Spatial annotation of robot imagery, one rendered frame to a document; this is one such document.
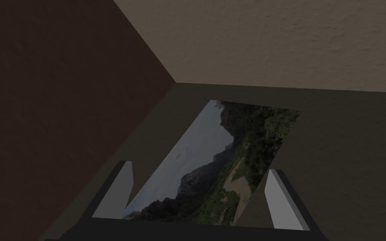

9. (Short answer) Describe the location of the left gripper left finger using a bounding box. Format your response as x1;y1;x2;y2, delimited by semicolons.
80;160;134;220

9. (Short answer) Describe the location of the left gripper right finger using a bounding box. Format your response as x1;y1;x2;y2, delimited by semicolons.
264;169;318;231

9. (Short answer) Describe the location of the landscape picture on wall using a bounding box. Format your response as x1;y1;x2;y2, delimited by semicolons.
122;99;301;226

